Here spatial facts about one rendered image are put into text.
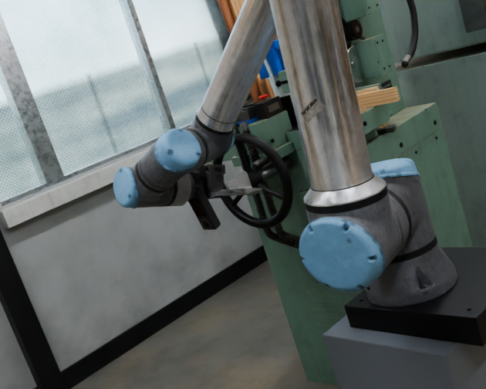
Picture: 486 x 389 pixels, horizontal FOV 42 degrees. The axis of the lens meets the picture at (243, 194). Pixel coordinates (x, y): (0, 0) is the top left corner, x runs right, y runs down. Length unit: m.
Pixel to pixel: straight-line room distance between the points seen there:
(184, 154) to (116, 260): 1.83
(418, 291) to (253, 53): 0.57
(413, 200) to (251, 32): 0.46
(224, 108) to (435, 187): 1.05
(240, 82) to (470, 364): 0.71
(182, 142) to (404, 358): 0.61
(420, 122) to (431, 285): 0.96
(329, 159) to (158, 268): 2.22
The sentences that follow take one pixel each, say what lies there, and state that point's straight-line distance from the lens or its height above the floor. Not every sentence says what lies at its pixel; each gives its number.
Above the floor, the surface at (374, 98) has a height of 0.92.
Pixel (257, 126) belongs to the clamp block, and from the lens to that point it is 1.86.
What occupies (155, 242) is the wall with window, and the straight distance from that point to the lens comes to 3.22.
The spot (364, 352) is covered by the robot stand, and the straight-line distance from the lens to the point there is 1.36.
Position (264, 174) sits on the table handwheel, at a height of 0.81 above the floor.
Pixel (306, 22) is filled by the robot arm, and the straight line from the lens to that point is 1.07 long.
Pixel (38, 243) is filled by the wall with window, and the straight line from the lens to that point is 2.93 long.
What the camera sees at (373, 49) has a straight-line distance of 2.06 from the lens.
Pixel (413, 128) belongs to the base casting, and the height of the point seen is 0.76.
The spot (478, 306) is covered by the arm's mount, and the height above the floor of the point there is 0.61.
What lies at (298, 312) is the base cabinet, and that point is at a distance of 2.22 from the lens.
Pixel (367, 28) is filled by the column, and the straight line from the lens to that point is 2.22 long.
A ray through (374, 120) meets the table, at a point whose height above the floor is 0.86.
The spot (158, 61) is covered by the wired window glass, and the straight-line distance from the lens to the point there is 3.42.
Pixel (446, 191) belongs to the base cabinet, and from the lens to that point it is 2.30.
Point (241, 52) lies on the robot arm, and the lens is 1.31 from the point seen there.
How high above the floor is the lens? 1.18
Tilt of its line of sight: 12 degrees down
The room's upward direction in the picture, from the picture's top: 18 degrees counter-clockwise
